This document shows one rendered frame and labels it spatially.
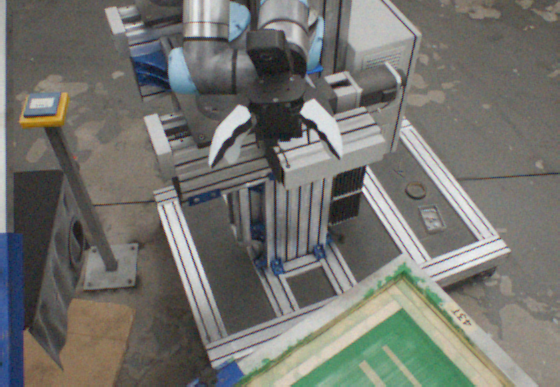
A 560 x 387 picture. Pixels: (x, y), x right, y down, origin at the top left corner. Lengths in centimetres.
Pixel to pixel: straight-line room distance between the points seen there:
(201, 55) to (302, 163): 49
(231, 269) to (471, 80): 193
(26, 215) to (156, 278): 102
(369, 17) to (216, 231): 114
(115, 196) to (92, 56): 114
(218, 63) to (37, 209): 86
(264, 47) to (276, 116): 10
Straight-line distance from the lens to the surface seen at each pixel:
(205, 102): 128
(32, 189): 169
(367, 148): 137
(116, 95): 337
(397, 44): 160
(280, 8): 84
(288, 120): 72
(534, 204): 297
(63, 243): 168
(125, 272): 258
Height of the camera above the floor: 215
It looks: 50 degrees down
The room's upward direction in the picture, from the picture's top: straight up
